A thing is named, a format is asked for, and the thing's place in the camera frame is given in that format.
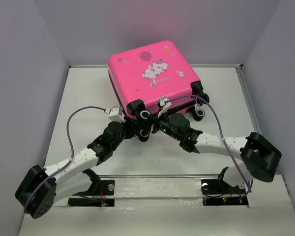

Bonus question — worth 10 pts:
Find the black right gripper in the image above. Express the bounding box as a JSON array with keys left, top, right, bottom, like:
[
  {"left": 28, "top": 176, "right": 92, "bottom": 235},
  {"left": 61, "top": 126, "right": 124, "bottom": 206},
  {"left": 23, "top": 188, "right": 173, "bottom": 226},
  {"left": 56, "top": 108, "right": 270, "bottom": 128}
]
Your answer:
[{"left": 138, "top": 108, "right": 182, "bottom": 141}]

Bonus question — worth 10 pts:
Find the pink hard-shell suitcase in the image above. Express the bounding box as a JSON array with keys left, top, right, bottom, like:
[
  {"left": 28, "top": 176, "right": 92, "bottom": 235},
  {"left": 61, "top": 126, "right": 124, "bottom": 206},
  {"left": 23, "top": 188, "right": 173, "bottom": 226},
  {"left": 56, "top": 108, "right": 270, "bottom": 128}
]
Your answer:
[{"left": 108, "top": 41, "right": 209, "bottom": 142}]

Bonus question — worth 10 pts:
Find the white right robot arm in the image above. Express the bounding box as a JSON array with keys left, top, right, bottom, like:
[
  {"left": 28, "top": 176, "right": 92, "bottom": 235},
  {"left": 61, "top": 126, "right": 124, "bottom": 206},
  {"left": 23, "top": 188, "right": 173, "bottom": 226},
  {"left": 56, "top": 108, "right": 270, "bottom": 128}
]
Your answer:
[{"left": 153, "top": 114, "right": 282, "bottom": 193}]

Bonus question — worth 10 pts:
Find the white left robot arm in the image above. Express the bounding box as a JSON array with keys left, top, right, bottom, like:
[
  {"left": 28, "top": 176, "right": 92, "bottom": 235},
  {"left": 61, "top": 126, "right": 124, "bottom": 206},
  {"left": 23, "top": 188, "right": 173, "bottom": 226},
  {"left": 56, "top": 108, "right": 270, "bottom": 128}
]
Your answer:
[{"left": 15, "top": 120, "right": 149, "bottom": 219}]

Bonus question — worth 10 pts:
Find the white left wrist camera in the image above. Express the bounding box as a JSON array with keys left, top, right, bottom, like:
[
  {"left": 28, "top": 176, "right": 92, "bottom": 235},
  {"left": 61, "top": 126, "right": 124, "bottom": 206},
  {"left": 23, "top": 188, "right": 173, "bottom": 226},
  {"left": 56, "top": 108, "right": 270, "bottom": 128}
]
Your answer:
[{"left": 104, "top": 106, "right": 124, "bottom": 122}]

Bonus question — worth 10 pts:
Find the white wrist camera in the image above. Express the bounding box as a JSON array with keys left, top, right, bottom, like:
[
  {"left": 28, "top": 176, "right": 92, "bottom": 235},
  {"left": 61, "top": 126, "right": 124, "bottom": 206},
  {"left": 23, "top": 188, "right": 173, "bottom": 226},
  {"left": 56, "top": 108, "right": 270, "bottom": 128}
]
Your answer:
[
  {"left": 104, "top": 106, "right": 124, "bottom": 122},
  {"left": 157, "top": 96, "right": 172, "bottom": 118}
]

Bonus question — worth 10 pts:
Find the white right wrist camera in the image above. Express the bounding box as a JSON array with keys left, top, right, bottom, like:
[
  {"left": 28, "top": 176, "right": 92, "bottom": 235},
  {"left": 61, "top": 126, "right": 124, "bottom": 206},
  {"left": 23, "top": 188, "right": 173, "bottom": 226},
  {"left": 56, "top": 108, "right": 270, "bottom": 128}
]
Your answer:
[{"left": 157, "top": 96, "right": 172, "bottom": 118}]

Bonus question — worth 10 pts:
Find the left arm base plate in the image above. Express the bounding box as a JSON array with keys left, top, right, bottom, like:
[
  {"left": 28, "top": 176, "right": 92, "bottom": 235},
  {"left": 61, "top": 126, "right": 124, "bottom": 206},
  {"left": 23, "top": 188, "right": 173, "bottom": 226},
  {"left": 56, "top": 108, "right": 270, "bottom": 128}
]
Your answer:
[{"left": 67, "top": 169, "right": 115, "bottom": 207}]

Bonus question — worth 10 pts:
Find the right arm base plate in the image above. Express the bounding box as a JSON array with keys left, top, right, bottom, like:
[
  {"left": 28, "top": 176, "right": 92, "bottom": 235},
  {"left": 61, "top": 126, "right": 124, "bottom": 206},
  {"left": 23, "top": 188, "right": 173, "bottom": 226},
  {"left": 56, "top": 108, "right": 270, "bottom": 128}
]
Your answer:
[{"left": 200, "top": 167, "right": 249, "bottom": 206}]

